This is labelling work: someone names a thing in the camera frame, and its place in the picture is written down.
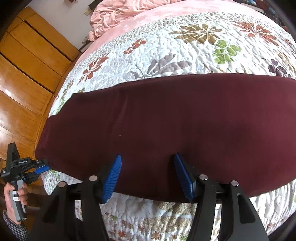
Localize checkered left sleeve forearm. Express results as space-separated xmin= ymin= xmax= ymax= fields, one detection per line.
xmin=3 ymin=210 xmax=29 ymax=241

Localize person's left hand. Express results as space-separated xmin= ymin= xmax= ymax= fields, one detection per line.
xmin=4 ymin=183 xmax=28 ymax=225

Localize wooden wardrobe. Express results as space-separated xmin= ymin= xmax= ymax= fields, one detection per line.
xmin=1 ymin=6 xmax=79 ymax=162

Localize maroon pants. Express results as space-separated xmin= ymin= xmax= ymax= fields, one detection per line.
xmin=35 ymin=73 xmax=295 ymax=202

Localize pink bed sheet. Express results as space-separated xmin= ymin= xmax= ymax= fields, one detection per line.
xmin=77 ymin=1 xmax=259 ymax=63

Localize pink crumpled blanket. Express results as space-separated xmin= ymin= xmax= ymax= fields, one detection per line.
xmin=88 ymin=0 xmax=176 ymax=42

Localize floral quilted bedspread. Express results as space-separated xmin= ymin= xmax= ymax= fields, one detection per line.
xmin=50 ymin=12 xmax=295 ymax=240

